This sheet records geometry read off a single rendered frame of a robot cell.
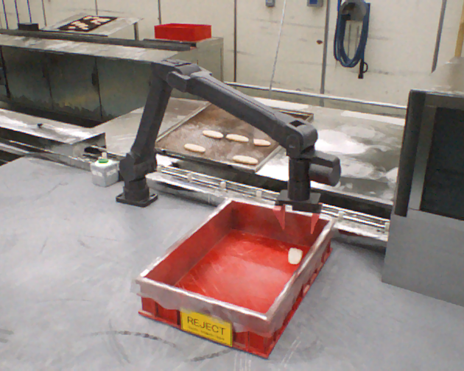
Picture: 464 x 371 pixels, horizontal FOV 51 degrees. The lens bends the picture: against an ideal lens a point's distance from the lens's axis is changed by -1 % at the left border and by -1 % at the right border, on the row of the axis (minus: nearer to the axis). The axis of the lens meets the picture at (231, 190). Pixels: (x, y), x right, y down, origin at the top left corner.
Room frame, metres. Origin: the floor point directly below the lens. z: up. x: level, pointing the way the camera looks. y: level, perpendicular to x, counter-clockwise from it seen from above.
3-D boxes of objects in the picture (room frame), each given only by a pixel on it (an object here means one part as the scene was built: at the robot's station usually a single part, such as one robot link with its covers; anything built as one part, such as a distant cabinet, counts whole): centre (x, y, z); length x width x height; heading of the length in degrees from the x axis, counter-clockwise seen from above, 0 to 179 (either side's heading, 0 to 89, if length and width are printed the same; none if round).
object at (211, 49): (5.44, 0.52, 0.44); 0.70 x 0.55 x 0.87; 58
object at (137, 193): (1.51, 0.32, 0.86); 0.12 x 0.09 x 0.08; 66
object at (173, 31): (5.44, 0.52, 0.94); 0.51 x 0.36 x 0.13; 62
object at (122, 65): (5.63, 1.58, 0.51); 3.00 x 1.26 x 1.03; 58
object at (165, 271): (1.03, -0.03, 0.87); 0.49 x 0.34 x 0.10; 154
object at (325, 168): (1.11, -0.20, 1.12); 0.11 x 0.09 x 0.12; 53
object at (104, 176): (1.66, 0.46, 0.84); 0.08 x 0.08 x 0.11; 58
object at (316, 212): (1.13, -0.19, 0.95); 0.07 x 0.07 x 0.09; 73
